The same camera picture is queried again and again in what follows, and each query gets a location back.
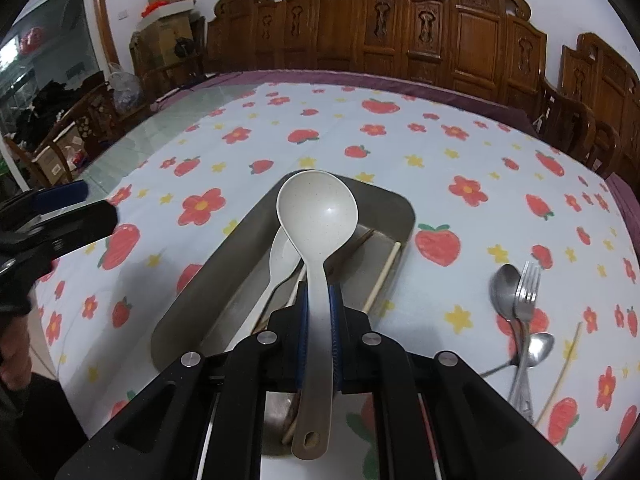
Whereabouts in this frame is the large metal spoon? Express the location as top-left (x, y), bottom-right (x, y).
top-left (489, 263), bottom-right (536, 423)

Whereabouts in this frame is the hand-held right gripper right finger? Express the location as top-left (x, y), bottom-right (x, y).
top-left (327, 282), bottom-right (583, 480)

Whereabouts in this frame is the small metal spoon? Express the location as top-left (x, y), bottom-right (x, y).
top-left (479, 332), bottom-right (556, 379)

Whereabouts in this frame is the dark clothes pile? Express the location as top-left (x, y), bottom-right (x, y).
top-left (15, 72), bottom-right (108, 151)

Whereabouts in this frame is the white box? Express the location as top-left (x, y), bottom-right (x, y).
top-left (136, 0), bottom-right (193, 31)

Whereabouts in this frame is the dark wooden chopstick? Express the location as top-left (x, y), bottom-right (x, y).
top-left (325, 229), bottom-right (376, 273)

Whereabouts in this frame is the strawberry print tablecloth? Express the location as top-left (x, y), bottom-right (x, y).
top-left (30, 82), bottom-right (640, 480)

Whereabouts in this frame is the metal fork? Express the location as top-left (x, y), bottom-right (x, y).
top-left (506, 261), bottom-right (544, 411)

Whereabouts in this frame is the large cardboard box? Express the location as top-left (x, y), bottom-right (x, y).
top-left (131, 10), bottom-right (206, 76)

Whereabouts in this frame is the wooden chair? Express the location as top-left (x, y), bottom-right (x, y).
top-left (2, 80), bottom-right (131, 186)

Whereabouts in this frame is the light wooden chopstick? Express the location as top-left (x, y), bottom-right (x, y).
top-left (361, 241), bottom-right (402, 312)
top-left (541, 322), bottom-right (584, 412)

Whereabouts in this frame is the glass door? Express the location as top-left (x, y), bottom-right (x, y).
top-left (0, 0), bottom-right (101, 111)

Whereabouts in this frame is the clear plastic bag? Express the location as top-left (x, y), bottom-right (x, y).
top-left (107, 67), bottom-right (146, 113)

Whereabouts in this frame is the small white spoon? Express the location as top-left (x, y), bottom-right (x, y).
top-left (250, 226), bottom-right (307, 333)

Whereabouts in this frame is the carved wooden armchair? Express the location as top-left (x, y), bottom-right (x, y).
top-left (537, 32), bottom-right (640, 186)

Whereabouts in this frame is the rectangular metal tray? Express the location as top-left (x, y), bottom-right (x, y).
top-left (150, 172), bottom-right (417, 458)

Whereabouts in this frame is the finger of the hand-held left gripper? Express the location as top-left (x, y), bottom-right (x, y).
top-left (0, 181), bottom-right (88, 221)
top-left (29, 200), bottom-right (118, 272)

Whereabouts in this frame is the large white speckled spoon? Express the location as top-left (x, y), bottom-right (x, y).
top-left (276, 170), bottom-right (360, 461)

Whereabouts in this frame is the person's left hand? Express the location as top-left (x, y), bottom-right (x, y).
top-left (0, 313), bottom-right (32, 391)

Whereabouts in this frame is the wooden door frame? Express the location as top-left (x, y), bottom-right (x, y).
top-left (90, 0), bottom-right (121, 68)

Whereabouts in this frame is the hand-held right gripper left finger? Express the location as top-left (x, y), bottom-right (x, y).
top-left (52, 282), bottom-right (308, 480)

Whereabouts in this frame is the cardboard box with label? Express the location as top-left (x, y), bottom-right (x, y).
top-left (32, 125), bottom-right (88, 186)

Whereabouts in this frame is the carved wooden sofa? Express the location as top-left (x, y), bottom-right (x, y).
top-left (202, 0), bottom-right (548, 106)

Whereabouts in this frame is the purple armchair cushion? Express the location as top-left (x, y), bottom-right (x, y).
top-left (605, 172), bottom-right (640, 221)

